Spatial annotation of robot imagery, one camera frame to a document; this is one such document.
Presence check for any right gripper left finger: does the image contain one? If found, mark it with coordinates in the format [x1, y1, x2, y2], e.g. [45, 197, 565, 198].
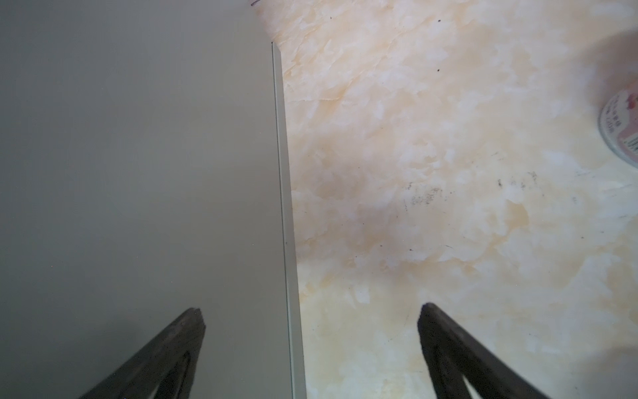
[83, 308, 206, 399]

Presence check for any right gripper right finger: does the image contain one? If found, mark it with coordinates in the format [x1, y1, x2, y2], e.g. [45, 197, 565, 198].
[417, 303, 546, 398]

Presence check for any pink short can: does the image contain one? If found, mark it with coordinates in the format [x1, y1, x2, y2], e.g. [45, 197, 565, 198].
[598, 81, 638, 168]

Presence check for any grey metal cabinet counter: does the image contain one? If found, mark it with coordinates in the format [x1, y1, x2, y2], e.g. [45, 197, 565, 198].
[1, 1, 307, 398]

